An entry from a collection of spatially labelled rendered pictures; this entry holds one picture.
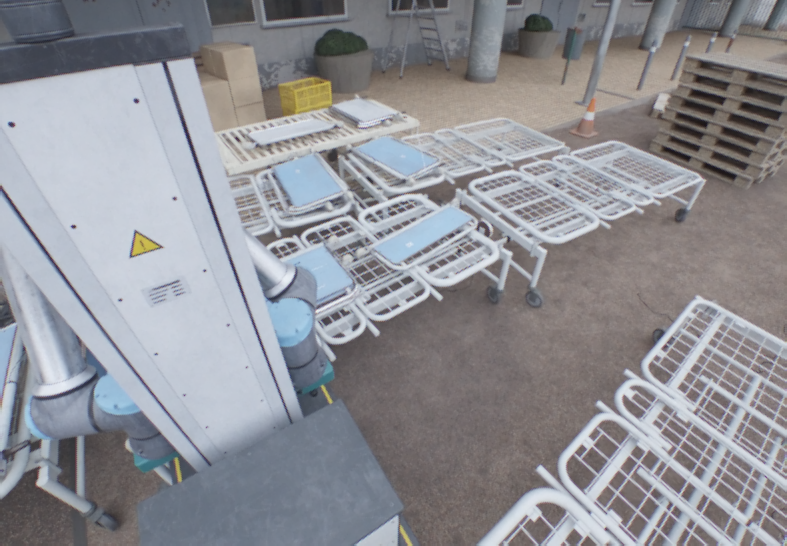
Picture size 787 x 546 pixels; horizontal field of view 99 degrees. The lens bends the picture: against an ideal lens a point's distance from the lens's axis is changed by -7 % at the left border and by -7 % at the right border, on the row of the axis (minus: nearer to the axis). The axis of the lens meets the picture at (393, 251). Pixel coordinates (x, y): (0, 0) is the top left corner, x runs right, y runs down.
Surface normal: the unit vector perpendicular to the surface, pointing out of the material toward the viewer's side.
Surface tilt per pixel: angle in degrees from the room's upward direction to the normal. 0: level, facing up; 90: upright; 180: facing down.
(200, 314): 90
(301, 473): 0
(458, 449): 0
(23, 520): 0
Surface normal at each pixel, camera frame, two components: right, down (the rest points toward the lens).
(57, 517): 0.00, -0.78
